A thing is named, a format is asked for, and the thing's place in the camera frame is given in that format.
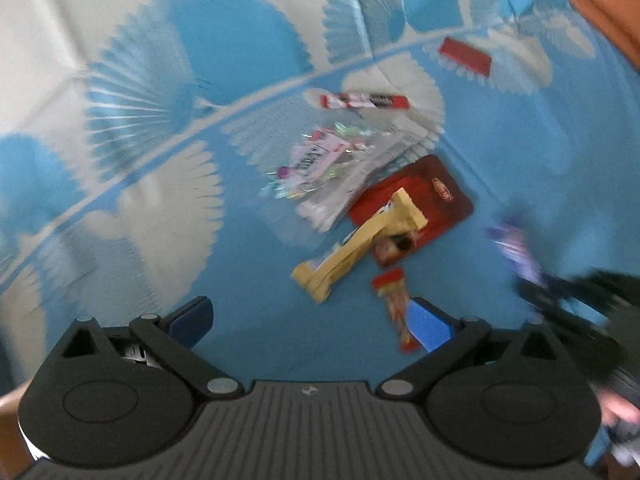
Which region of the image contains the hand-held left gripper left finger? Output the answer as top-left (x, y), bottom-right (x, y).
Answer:
top-left (52, 296), bottom-right (243, 402)

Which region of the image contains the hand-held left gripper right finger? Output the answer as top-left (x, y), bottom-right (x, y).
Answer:
top-left (375, 297), bottom-right (570, 402)

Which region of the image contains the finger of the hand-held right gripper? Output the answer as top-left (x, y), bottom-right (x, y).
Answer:
top-left (516, 280), bottom-right (571, 328)

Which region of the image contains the purple snack packet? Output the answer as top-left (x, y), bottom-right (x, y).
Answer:
top-left (487, 220), bottom-right (547, 287)

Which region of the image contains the long pale snack bar packet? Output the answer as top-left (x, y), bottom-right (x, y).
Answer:
top-left (291, 187), bottom-right (428, 305)

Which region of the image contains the dark red coffee pouch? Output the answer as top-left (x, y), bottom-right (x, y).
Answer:
top-left (346, 155), bottom-right (475, 267)

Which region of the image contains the clear bag of candies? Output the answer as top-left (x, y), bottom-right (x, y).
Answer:
top-left (257, 120), bottom-right (431, 248)

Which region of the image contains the red snack packet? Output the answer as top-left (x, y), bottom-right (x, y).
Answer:
top-left (438, 36), bottom-right (493, 77)

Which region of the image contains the person's right hand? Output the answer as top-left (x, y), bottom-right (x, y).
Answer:
top-left (599, 392), bottom-right (640, 428)

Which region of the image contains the small red orange candy packet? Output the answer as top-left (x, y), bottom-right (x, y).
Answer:
top-left (371, 269), bottom-right (421, 353)

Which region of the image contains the blue and white printed sheet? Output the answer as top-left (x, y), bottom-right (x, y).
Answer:
top-left (0, 0), bottom-right (640, 466)

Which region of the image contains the red and white snack stick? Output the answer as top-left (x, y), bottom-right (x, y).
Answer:
top-left (318, 91), bottom-right (413, 111)

